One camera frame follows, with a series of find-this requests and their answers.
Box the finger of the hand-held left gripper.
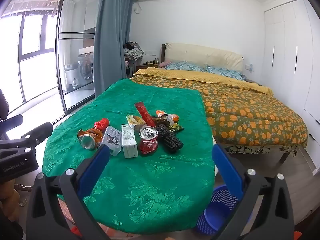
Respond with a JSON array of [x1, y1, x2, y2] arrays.
[[0, 114, 24, 132], [0, 122, 54, 153]]

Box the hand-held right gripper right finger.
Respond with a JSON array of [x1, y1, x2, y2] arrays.
[[211, 144, 295, 240]]

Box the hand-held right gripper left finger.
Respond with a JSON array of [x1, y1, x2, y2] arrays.
[[26, 144, 118, 240]]

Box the red plastic bag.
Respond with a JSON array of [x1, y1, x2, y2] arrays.
[[94, 118, 110, 133]]

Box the blue plastic basket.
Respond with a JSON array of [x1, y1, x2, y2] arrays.
[[196, 185, 247, 235]]

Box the crushed red can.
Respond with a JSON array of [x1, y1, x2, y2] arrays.
[[139, 126, 159, 155]]

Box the crushed orange can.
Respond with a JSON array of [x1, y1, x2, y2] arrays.
[[77, 127, 104, 150]]

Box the clear cartoon plastic box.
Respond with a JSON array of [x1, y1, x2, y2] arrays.
[[101, 126, 123, 157]]

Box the black white floral bed skirt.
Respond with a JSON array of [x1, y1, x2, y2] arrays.
[[220, 141, 299, 156]]

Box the white drink carton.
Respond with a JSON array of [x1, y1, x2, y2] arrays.
[[121, 124, 138, 158]]

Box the green floral tablecloth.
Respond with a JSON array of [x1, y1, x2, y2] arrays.
[[42, 79, 217, 235]]

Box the yellow snack wrapper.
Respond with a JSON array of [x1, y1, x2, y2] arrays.
[[126, 114, 147, 130]]

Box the long red sachet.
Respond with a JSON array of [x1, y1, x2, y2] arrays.
[[134, 102, 156, 128]]

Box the orange white wrapper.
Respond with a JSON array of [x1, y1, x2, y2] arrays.
[[155, 110, 180, 124]]

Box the washing machine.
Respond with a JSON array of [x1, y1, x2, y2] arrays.
[[78, 55, 95, 90]]

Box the brown wrapper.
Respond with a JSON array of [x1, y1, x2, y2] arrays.
[[152, 117, 170, 127]]

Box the blue floral pillow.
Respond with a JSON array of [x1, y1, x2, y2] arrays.
[[165, 61, 204, 72], [206, 66, 245, 81]]

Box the wooden nightstand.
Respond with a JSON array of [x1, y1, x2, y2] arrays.
[[136, 64, 160, 72]]

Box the grey blue curtain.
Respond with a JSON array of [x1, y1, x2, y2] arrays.
[[93, 0, 134, 98]]

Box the cream headboard cushion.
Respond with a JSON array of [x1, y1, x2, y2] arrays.
[[165, 42, 244, 72]]

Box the pile of clothes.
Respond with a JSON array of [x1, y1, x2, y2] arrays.
[[123, 41, 145, 79]]

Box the white wardrobe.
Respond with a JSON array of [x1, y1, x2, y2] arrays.
[[261, 0, 320, 178]]

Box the black glass door frame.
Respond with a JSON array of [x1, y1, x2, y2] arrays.
[[54, 0, 103, 115]]

